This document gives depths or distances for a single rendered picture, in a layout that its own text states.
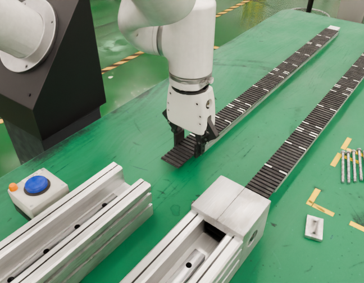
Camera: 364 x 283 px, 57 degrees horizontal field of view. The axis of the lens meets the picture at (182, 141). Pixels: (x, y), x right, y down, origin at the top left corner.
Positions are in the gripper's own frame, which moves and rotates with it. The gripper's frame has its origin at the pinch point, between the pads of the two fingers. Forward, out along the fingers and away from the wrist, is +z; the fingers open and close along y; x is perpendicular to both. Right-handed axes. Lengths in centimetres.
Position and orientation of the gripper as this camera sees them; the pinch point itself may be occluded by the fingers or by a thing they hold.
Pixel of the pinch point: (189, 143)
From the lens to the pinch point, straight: 76.6
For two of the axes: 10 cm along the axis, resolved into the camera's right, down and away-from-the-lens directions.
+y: -7.8, -3.9, 4.8
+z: 0.0, 7.8, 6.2
